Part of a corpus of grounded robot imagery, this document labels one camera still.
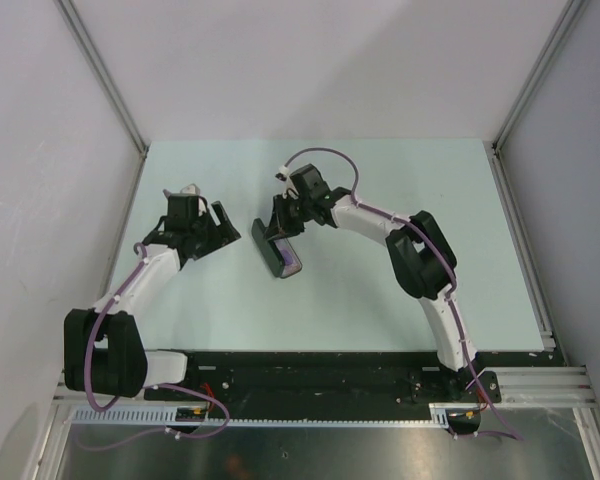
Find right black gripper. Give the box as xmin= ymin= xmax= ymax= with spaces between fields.
xmin=266 ymin=194 xmax=315 ymax=241

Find black glasses case beige lining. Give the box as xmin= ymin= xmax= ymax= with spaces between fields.
xmin=251 ymin=218 xmax=287 ymax=279

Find pink frame purple sunglasses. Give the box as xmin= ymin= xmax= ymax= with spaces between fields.
xmin=275 ymin=239 xmax=302 ymax=278

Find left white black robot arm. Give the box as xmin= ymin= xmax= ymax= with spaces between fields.
xmin=63 ymin=189 xmax=241 ymax=412

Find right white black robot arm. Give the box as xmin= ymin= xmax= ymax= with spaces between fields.
xmin=251 ymin=164 xmax=479 ymax=401

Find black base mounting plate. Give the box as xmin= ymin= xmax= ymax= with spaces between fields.
xmin=144 ymin=351 xmax=478 ymax=415

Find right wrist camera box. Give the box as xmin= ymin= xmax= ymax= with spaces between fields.
xmin=275 ymin=165 xmax=298 ymax=195

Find grey slotted cable duct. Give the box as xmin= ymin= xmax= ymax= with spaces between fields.
xmin=68 ymin=403 xmax=480 ymax=429

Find left aluminium frame post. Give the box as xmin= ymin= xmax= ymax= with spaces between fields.
xmin=54 ymin=0 xmax=149 ymax=157

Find aluminium frame post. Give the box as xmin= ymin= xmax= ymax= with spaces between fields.
xmin=54 ymin=0 xmax=149 ymax=157
xmin=494 ymin=0 xmax=589 ymax=154

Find aluminium extrusion rail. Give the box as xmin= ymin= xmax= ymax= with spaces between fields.
xmin=492 ymin=367 xmax=597 ymax=408

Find right aluminium frame post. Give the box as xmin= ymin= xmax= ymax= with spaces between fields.
xmin=494 ymin=0 xmax=589 ymax=154

